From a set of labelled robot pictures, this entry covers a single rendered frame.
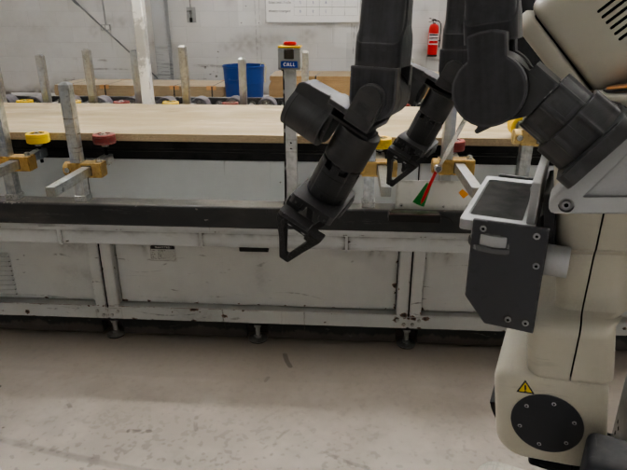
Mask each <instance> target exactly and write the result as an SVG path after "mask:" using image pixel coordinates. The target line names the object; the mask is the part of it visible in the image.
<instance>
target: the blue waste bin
mask: <svg viewBox="0 0 627 470"><path fill-rule="evenodd" d="M262 63H264V62H262ZM264 64H265V63H264ZM264 64H261V63H247V64H246V82H247V97H263V86H264V82H265V83H266V72H267V67H266V64H265V65H264ZM264 66H265V76H264ZM222 67H223V72H224V80H225V89H226V97H231V96H233V95H238V96H240V92H239V74H238V63H229V64H223V65H222Z"/></svg>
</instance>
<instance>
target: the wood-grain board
mask: <svg viewBox="0 0 627 470"><path fill-rule="evenodd" d="M76 106H77V116H78V123H79V128H80V135H81V141H92V135H93V134H94V133H96V132H104V131H110V132H114V133H115V135H116V141H144V142H210V143H276V144H283V143H284V123H282V122H281V120H280V116H281V112H282V110H283V107H284V106H283V105H243V104H76ZM4 107H5V111H6V116H7V125H8V128H9V133H10V138H11V140H26V139H25V133H27V132H31V131H48V132H49V138H50V140H66V135H65V129H64V124H63V113H62V108H61V104H55V103H4ZM419 108H420V106H405V107H404V108H403V109H402V110H401V111H399V112H397V113H395V114H394V115H392V116H391V117H390V118H389V120H388V122H387V123H386V124H384V125H383V126H382V127H380V128H378V129H377V131H378V132H379V133H378V134H379V135H384V136H389V137H391V138H392V144H393V143H394V141H395V139H396V138H397V136H398V135H400V134H401V133H403V132H404V131H406V130H407V129H408V128H409V126H410V125H411V123H412V121H413V119H414V117H415V115H416V113H417V112H418V110H420V109H419ZM477 127H478V126H476V125H473V124H470V123H469V122H467V123H466V124H465V126H464V128H463V129H462V131H461V133H460V134H459V136H458V138H460V139H464V140H465V141H466V145H476V146H519V145H513V144H512V142H511V133H510V132H509V130H508V123H507V122H506V123H504V124H502V125H498V126H495V127H491V128H489V129H487V130H485V131H482V132H480V133H475V130H476V129H477Z"/></svg>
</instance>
